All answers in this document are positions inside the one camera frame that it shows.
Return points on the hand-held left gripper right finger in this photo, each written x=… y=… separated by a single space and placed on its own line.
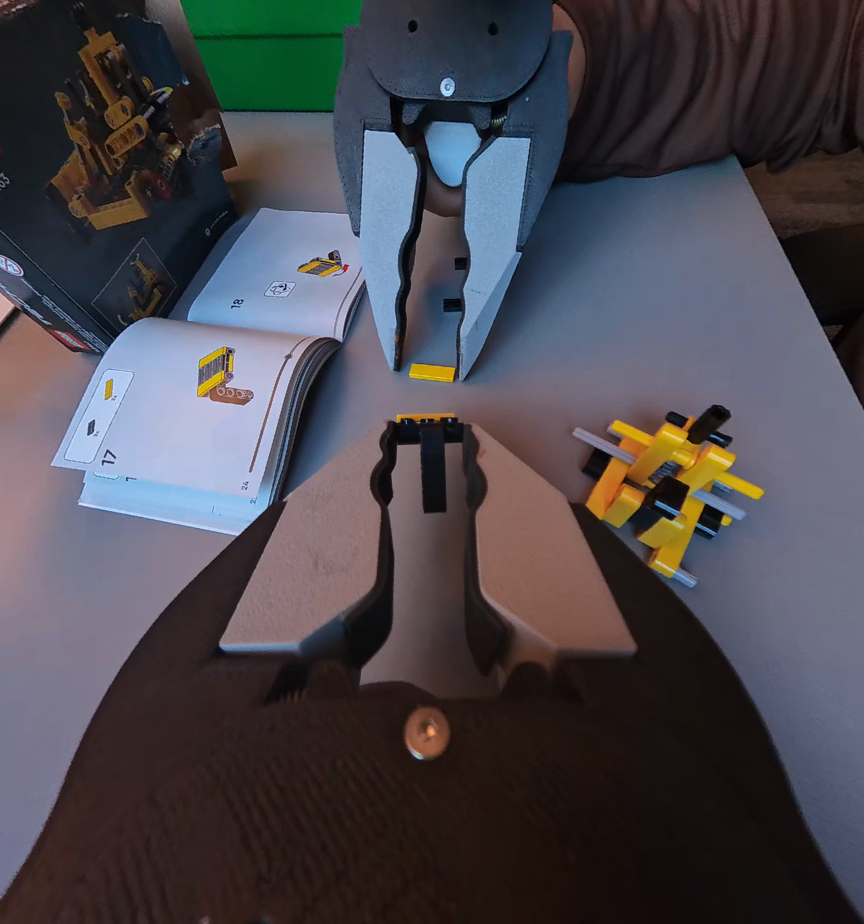
x=547 y=577

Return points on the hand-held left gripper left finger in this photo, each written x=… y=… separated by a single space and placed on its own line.
x=316 y=570

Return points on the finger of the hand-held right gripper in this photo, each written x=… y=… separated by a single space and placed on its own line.
x=497 y=216
x=385 y=238

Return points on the yellow lego tile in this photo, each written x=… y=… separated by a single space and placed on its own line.
x=432 y=372

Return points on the black lego plate assembly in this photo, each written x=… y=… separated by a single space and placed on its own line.
x=432 y=469

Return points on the person's right forearm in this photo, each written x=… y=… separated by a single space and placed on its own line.
x=728 y=79

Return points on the yellow and black lego assembly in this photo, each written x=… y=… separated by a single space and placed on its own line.
x=670 y=462

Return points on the lego instruction booklet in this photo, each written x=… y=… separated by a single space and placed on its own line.
x=186 y=433

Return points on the dark lego set box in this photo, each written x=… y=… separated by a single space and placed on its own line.
x=78 y=216

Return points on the person's right hand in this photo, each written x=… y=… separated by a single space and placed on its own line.
x=442 y=202

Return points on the green plastic bin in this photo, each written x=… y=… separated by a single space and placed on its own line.
x=258 y=58

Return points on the person's brown clothed body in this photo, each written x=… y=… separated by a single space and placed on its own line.
x=858 y=289

